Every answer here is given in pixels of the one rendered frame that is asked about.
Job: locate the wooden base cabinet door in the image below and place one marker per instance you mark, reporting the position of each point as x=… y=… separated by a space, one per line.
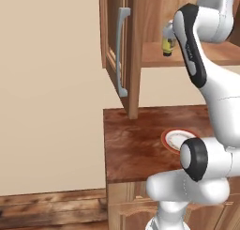
x=134 y=219

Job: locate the wooden wall cupboard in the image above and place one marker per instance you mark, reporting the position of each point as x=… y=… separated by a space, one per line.
x=153 y=57

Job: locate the white plate with red rim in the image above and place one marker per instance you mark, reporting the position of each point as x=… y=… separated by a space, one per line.
x=175 y=137

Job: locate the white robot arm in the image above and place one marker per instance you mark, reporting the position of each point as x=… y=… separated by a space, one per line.
x=218 y=114

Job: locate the yellow condiment bottle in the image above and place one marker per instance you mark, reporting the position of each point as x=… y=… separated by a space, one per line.
x=168 y=43

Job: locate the wooden cupboard door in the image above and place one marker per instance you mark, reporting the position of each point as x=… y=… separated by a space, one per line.
x=134 y=52

